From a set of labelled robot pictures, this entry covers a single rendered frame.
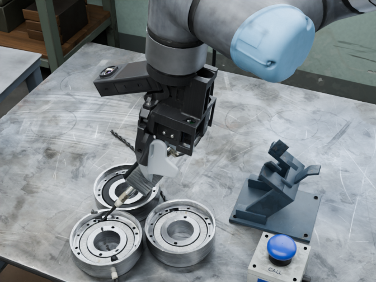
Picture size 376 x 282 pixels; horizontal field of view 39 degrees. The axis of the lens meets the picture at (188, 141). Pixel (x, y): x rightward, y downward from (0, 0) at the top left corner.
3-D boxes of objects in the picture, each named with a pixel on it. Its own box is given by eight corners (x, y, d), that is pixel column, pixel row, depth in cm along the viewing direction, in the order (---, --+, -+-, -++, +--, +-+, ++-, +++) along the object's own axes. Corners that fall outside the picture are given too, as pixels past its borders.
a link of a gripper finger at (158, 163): (169, 203, 76) (179, 154, 71) (133, 188, 77) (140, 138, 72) (178, 191, 78) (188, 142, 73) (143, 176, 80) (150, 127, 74)
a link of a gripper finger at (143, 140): (141, 172, 73) (149, 120, 68) (132, 168, 73) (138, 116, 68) (156, 154, 77) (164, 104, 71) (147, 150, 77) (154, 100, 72)
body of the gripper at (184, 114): (189, 161, 70) (200, 90, 62) (132, 139, 72) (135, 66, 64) (211, 127, 75) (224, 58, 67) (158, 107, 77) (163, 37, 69)
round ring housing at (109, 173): (102, 179, 92) (99, 162, 89) (163, 181, 91) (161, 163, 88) (90, 226, 84) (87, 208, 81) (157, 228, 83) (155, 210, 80)
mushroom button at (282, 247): (261, 272, 73) (263, 249, 70) (269, 250, 76) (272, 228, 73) (288, 281, 72) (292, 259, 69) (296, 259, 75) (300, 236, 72)
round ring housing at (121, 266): (70, 235, 82) (65, 217, 80) (136, 219, 85) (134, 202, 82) (78, 290, 75) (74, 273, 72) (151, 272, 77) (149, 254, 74)
